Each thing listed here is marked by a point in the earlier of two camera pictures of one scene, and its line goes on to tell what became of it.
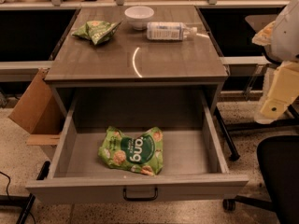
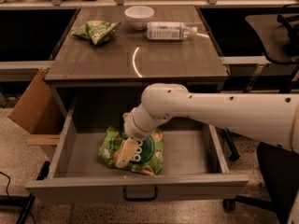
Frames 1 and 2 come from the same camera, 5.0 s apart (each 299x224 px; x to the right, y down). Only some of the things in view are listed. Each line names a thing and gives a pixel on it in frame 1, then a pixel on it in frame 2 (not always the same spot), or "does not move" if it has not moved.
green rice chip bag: [141, 152] does not move
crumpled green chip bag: [97, 31] does not move
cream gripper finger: [283, 92] to [127, 152]
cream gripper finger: [263, 36] to [128, 118]
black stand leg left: [24, 202] does not move
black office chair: [279, 159] does not move
